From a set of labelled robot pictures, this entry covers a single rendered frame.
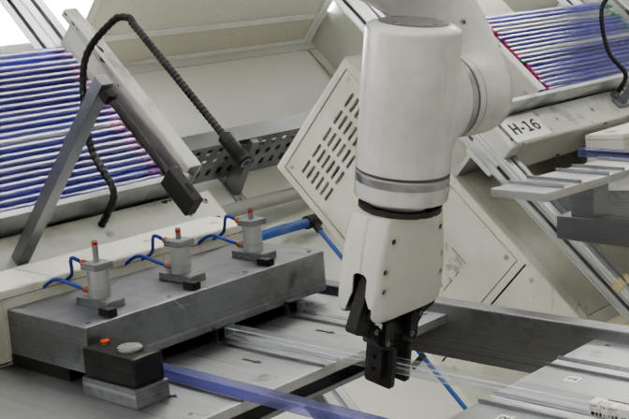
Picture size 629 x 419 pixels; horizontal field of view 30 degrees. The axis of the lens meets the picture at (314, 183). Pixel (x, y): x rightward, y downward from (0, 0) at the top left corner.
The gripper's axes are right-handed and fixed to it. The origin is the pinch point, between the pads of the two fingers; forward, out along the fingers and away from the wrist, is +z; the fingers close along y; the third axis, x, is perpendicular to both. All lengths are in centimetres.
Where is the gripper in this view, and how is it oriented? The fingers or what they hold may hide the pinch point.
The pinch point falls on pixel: (387, 359)
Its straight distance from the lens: 110.4
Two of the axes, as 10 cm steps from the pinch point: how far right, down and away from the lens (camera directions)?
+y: -6.7, 1.8, -7.2
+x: 7.4, 2.3, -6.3
